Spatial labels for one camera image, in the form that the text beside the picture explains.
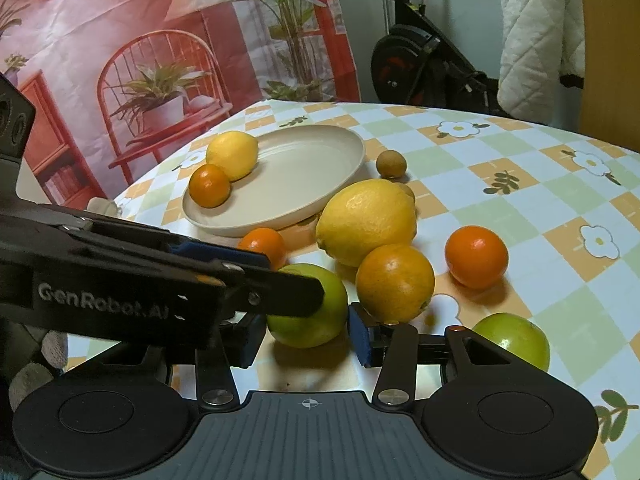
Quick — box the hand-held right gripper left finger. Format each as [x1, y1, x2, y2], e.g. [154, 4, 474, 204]
[65, 312, 267, 408]

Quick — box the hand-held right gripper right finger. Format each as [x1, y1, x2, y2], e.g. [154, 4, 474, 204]
[348, 302, 551, 408]

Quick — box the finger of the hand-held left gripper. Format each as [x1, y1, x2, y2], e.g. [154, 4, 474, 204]
[60, 216, 272, 274]
[220, 272, 327, 320]

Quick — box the green apple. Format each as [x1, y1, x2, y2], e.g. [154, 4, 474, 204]
[472, 312, 551, 372]
[266, 263, 349, 349]

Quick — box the orange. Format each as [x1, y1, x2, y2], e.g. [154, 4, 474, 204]
[188, 164, 232, 208]
[237, 227, 288, 272]
[445, 226, 510, 290]
[355, 244, 436, 324]

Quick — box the yellow lemon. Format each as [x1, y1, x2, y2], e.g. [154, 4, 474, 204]
[315, 178, 418, 267]
[205, 131, 259, 182]

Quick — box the beige round plate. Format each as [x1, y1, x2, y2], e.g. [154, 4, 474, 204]
[181, 125, 366, 237]

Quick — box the person's left hand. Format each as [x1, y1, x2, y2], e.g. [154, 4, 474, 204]
[7, 327, 69, 412]

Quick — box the clear glass object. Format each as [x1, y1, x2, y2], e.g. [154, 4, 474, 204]
[87, 199, 123, 219]

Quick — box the printed backdrop cloth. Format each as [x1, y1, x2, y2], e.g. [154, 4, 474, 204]
[0, 0, 362, 213]

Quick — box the black exercise bike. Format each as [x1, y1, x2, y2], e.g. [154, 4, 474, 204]
[370, 0, 586, 117]

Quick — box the white quilted blanket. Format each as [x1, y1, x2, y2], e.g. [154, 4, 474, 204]
[496, 0, 586, 119]

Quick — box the wooden board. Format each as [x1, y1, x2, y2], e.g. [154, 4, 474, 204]
[575, 0, 640, 154]

